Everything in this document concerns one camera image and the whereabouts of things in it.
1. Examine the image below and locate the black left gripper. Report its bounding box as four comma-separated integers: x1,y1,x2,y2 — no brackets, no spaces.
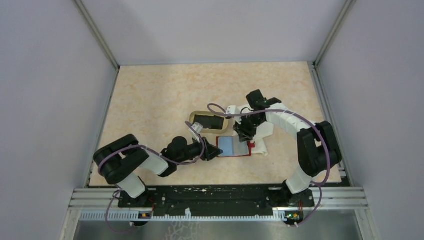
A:
175,133,224,165

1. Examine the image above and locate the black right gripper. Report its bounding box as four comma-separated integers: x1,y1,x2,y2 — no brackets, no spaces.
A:
233,112,265,143

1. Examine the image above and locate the red leather card holder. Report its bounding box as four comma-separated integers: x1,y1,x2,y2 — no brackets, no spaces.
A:
216,136,252,158

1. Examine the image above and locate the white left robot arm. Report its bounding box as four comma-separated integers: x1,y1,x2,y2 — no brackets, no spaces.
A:
93,134,223,207

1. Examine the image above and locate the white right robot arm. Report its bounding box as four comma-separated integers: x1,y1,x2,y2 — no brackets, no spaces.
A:
225,90,342,206

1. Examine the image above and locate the white cloth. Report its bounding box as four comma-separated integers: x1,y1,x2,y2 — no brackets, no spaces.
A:
237,104,274,156

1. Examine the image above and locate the beige plastic tray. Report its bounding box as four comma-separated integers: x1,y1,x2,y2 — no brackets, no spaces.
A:
188,111,229,134

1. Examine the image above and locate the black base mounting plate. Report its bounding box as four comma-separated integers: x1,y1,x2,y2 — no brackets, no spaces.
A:
118,184,315,217

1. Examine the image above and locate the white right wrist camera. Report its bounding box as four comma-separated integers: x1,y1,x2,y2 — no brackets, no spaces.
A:
225,105,240,117

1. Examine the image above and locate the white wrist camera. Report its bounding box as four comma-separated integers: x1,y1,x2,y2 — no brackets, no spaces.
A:
225,105,240,117
191,122,204,134

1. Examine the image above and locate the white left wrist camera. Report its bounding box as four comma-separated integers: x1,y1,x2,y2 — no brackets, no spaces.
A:
191,122,204,134

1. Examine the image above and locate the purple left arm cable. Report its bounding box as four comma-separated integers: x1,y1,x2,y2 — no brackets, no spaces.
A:
97,121,207,234

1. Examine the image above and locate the white slotted cable duct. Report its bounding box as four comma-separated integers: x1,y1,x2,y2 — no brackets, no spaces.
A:
79,208,301,223

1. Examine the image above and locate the aluminium front frame rail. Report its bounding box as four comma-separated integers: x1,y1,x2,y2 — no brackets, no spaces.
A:
68,187,369,211

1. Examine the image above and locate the aluminium frame rail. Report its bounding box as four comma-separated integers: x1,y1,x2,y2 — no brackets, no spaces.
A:
72,0,120,71
68,187,369,211
313,0,357,70

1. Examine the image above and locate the aluminium frame rail right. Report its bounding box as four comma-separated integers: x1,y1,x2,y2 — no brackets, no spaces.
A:
313,0,357,70

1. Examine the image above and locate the aluminium frame rail left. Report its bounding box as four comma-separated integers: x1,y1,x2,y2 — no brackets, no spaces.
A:
72,0,120,71

